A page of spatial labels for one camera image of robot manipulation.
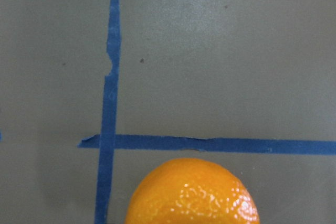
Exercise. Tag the orange mandarin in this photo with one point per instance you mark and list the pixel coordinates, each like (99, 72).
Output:
(191, 190)

